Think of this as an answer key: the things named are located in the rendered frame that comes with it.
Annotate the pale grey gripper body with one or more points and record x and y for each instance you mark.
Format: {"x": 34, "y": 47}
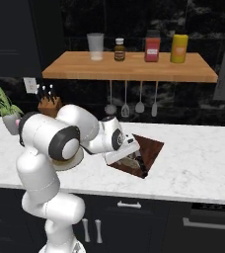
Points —
{"x": 121, "y": 154}

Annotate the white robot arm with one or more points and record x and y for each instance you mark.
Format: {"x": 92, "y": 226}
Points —
{"x": 48, "y": 138}

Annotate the dark brown cutting board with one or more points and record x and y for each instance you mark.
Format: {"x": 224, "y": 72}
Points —
{"x": 151, "y": 149}

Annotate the dark drawer front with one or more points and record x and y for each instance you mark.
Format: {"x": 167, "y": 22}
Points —
{"x": 150, "y": 207}

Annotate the pale round plate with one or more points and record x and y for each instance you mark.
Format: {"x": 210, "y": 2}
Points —
{"x": 72, "y": 162}

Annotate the wooden knife block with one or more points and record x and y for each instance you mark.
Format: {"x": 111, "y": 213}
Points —
{"x": 49, "y": 105}

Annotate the dark drawer stack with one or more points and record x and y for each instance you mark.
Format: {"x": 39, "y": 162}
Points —
{"x": 2, "y": 220}

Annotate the hanging grey slotted spatula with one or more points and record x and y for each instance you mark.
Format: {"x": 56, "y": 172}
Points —
{"x": 125, "y": 110}

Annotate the hanging grey round ladle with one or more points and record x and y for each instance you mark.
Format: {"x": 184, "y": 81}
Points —
{"x": 110, "y": 108}

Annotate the hanging grey narrow spatula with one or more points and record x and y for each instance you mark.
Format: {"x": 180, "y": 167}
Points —
{"x": 154, "y": 109}

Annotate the dark cupboard door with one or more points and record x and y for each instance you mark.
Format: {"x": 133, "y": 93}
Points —
{"x": 131, "y": 234}
{"x": 85, "y": 245}

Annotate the black oven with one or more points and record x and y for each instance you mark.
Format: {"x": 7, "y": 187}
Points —
{"x": 210, "y": 238}

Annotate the small brown bottle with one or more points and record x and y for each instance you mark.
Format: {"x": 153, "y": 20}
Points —
{"x": 119, "y": 50}

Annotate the red jar with dark lid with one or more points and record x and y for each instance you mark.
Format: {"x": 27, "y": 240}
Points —
{"x": 152, "y": 47}

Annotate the clear glass cup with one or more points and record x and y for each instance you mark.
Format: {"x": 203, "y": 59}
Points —
{"x": 95, "y": 46}

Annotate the yellow canister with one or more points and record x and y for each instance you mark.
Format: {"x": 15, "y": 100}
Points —
{"x": 179, "y": 48}

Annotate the pink flower plant grey pot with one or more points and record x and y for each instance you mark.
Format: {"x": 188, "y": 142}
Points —
{"x": 6, "y": 112}

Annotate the wooden wall shelf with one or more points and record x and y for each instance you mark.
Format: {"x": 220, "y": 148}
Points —
{"x": 131, "y": 67}

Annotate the white wall outlet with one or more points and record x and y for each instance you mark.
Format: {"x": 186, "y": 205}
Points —
{"x": 30, "y": 85}

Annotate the dark wall cupboard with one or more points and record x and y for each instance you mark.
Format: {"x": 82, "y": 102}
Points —
{"x": 15, "y": 36}

